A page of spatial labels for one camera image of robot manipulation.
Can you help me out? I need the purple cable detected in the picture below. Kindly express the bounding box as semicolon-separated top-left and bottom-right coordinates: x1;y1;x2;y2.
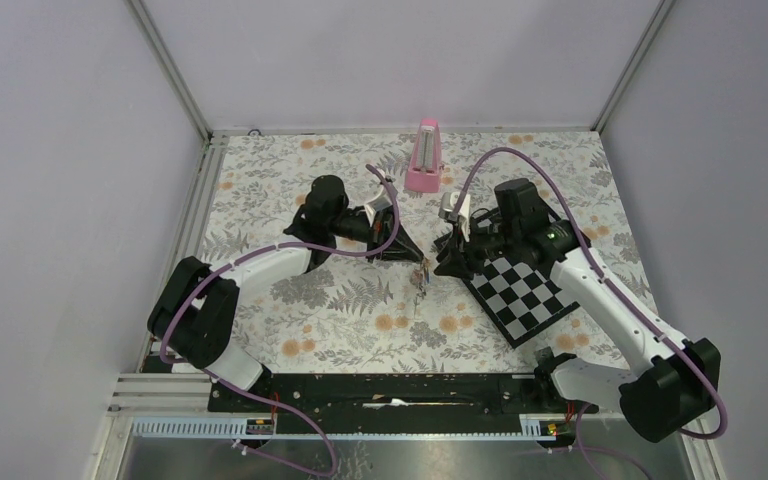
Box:
158;163;402;478
446;146;730;480

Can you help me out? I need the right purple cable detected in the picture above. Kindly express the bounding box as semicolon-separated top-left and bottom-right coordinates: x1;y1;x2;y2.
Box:
446;146;730;480

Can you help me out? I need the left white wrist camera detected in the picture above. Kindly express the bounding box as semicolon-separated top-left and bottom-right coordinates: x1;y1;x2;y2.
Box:
362;179;393;224

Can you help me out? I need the pink metronome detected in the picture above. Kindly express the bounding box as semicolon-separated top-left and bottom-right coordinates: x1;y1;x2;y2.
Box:
405;118;443;193

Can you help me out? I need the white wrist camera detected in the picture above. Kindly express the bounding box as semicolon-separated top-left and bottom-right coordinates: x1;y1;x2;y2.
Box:
438;192;471;241
362;179;393;224

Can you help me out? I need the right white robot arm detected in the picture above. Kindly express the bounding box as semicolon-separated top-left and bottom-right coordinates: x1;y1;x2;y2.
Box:
434;178;721;443

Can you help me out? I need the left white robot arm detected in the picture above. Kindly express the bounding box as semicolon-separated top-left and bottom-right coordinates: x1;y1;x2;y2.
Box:
147;175;424;411

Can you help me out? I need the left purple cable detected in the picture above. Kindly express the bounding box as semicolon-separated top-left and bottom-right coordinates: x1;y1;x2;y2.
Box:
158;163;402;478

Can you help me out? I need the black white chessboard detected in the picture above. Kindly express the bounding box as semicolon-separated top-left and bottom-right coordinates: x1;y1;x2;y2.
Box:
463;257;579;349

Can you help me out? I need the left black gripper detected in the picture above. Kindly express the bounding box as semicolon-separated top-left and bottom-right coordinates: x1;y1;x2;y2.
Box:
327;204;423;263

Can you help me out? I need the floral patterned table mat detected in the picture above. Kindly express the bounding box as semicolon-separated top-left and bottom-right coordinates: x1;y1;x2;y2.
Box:
200;132;654;373

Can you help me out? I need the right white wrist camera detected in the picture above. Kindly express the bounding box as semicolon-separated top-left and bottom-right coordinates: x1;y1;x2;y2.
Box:
438;192;471;241

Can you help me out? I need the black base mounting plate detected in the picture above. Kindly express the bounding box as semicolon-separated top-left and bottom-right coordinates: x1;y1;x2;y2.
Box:
207;373;582;438

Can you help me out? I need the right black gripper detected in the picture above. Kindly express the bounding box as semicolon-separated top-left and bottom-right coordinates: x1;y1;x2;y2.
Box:
434;214;521;282

